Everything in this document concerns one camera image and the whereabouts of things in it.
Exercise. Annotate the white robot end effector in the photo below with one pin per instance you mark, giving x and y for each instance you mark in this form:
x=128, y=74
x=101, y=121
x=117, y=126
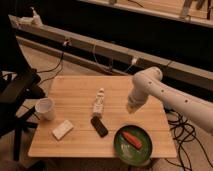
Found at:
x=133, y=104

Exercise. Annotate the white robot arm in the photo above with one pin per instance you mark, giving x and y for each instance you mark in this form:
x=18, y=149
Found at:
x=148, y=82

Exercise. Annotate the red carrot toy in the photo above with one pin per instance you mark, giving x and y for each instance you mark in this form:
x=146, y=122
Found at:
x=132, y=139

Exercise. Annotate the black rectangular remote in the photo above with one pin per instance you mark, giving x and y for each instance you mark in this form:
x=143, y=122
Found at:
x=99, y=126

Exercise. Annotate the clear plastic fork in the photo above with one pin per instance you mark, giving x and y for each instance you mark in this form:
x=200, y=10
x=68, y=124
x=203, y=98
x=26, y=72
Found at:
x=127, y=151

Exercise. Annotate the green round plate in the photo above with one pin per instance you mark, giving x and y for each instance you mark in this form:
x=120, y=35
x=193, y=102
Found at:
x=132, y=145

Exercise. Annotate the white rectangular sponge block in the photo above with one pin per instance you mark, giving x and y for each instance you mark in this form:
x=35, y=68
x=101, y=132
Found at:
x=62, y=129

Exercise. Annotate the white paper cup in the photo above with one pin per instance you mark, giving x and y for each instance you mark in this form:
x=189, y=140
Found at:
x=45, y=107

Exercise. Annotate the black chair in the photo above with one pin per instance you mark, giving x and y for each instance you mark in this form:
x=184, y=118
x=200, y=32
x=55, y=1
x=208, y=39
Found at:
x=23, y=86

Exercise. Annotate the white spray bottle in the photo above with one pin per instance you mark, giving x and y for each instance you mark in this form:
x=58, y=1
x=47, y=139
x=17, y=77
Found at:
x=35, y=19

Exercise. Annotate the grey metal rail beam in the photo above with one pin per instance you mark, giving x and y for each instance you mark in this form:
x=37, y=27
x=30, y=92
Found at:
x=188, y=74

